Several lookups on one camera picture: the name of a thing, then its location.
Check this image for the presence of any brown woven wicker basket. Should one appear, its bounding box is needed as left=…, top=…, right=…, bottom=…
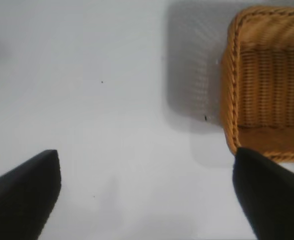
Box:
left=219, top=5, right=294, bottom=163

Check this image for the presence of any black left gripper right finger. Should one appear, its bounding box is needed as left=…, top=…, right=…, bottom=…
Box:
left=232, top=146, right=294, bottom=240

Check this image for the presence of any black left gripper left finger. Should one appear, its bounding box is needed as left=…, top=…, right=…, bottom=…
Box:
left=0, top=149, right=62, bottom=240

